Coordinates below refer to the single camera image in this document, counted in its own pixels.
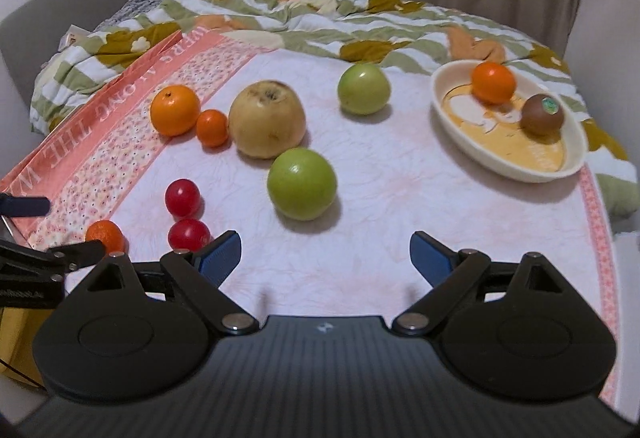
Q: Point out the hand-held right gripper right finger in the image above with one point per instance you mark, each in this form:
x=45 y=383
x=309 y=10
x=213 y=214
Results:
x=429 y=259

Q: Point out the small printed box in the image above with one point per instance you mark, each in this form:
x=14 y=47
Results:
x=74 y=37

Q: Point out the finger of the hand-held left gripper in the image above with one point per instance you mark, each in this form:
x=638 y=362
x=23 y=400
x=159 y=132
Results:
x=25 y=205
x=75 y=254

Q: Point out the tan round pear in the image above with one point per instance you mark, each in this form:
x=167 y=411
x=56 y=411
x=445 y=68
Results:
x=266 y=119

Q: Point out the green striped floral blanket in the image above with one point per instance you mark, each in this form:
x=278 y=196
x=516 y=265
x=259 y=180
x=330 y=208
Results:
x=300 y=13

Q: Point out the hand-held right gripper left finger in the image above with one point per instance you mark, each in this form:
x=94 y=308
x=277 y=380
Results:
x=222 y=257

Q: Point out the brown kiwi with sticker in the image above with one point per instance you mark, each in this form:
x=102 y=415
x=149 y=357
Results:
x=541 y=115

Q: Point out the grey patterned pillow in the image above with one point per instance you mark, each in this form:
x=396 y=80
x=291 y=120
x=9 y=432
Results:
x=131 y=5

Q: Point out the large orange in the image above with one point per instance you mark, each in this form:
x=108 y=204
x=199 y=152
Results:
x=174 y=110

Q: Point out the red tomato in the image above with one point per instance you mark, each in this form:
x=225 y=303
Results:
x=189 y=234
x=182 y=197

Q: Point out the yellow bag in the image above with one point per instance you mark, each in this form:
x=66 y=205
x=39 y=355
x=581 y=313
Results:
x=17 y=338

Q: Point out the small mandarin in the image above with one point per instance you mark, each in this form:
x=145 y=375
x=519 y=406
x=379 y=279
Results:
x=212 y=128
x=106 y=234

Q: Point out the green apple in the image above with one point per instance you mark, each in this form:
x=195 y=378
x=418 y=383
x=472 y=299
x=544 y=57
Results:
x=364 y=88
x=301 y=190

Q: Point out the grey sofa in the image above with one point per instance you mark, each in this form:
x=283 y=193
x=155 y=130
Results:
x=45 y=8

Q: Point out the cream oval bowl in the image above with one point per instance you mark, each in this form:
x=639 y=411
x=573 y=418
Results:
x=505 y=153

